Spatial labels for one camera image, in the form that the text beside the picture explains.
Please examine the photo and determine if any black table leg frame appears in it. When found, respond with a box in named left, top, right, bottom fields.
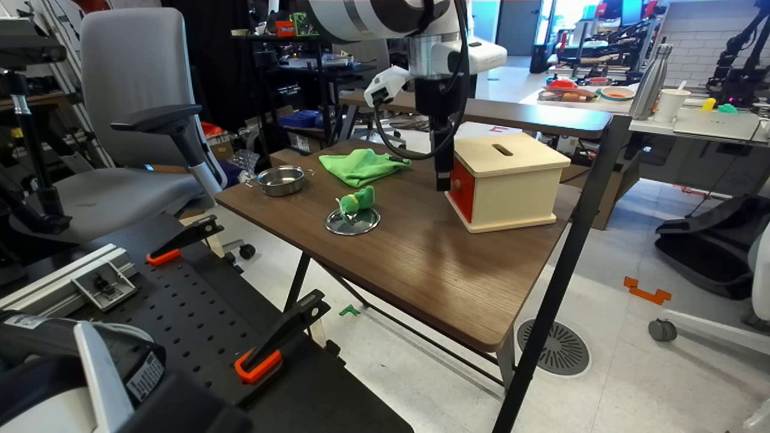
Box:
left=282, top=248, right=516, bottom=391

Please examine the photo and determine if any black perforated base board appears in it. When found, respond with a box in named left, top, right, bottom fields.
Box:
left=0, top=209, right=417, bottom=433

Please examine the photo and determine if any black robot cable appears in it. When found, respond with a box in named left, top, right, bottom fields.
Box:
left=370, top=0, right=471, bottom=164

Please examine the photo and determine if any green frog plush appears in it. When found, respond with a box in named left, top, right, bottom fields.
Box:
left=334, top=185, right=380, bottom=216

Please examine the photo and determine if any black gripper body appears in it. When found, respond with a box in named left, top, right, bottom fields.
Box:
left=413, top=73, right=470, bottom=135

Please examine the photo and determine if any white chair base with caster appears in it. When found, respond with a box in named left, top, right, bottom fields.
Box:
left=648, top=309, right=770, bottom=360

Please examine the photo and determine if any wooden box with coin slot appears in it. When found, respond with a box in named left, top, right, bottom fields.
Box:
left=446, top=130, right=573, bottom=236

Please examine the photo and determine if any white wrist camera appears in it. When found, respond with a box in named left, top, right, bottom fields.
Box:
left=360, top=65, right=413, bottom=112

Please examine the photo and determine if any orange floor tape marker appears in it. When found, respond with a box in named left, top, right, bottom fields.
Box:
left=623, top=275, right=674, bottom=309

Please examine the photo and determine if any black clamp with orange handle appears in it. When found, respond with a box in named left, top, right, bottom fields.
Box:
left=144, top=214, right=227, bottom=271
left=234, top=289, right=333, bottom=386

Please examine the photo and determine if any red drawer with wooden knob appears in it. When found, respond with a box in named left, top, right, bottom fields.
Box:
left=447, top=161, right=476, bottom=226

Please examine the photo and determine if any silver aluminium extrusion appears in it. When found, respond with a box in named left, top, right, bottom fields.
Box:
left=0, top=242, right=129, bottom=315

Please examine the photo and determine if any steel pot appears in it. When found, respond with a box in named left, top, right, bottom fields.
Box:
left=242, top=164, right=311, bottom=200

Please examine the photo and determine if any red tray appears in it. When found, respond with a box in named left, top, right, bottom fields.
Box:
left=536, top=77, right=599, bottom=105

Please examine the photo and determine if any brown wooden desk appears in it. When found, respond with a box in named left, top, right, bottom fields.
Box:
left=340, top=88, right=615, bottom=141

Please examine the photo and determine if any green cloth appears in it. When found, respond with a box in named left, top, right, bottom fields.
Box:
left=317, top=147, right=413, bottom=191

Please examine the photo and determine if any white cup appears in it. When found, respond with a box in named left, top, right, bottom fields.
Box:
left=655, top=85, right=692, bottom=125

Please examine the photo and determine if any white plate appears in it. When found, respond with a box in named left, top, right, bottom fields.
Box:
left=599, top=85, right=637, bottom=105

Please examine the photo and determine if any round floor vent grille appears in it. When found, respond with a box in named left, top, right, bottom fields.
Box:
left=516, top=317, right=591, bottom=378

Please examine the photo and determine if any black chair base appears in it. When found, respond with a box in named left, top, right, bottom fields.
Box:
left=651, top=191, right=770, bottom=304

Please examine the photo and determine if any gray padded office chair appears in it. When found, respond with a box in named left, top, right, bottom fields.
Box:
left=45, top=7, right=232, bottom=244

